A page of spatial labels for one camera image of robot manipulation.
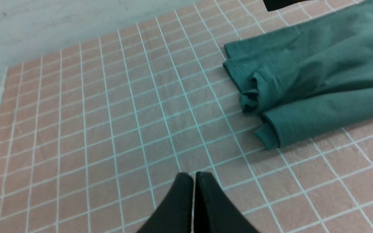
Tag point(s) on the green long-sleeved shirt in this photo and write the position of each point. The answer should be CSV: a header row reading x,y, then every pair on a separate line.
x,y
307,79

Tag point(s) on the pink grid tablecloth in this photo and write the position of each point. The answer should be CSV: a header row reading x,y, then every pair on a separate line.
x,y
92,136

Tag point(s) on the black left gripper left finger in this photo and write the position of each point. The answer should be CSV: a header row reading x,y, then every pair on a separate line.
x,y
174,214

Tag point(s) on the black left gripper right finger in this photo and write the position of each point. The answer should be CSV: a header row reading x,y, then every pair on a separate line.
x,y
213,211

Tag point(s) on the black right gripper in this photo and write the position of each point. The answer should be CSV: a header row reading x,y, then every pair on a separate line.
x,y
273,5

